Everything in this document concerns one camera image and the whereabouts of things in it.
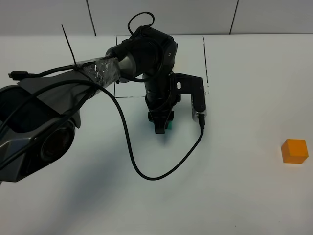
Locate black cable tie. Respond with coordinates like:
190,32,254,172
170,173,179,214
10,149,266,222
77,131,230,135
61,24,80,71

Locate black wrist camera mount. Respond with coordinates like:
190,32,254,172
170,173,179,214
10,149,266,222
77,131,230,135
174,73,206,122

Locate orange loose block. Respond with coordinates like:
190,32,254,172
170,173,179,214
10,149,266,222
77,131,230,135
281,139,309,164

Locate teal block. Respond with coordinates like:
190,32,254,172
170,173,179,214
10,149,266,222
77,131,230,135
149,118,174,131

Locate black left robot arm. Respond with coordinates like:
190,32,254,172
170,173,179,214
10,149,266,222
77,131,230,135
0,25,180,182

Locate black camera cable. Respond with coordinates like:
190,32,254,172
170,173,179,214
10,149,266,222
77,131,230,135
0,11,205,181

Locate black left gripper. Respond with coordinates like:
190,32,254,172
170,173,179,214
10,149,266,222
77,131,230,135
145,92,181,134

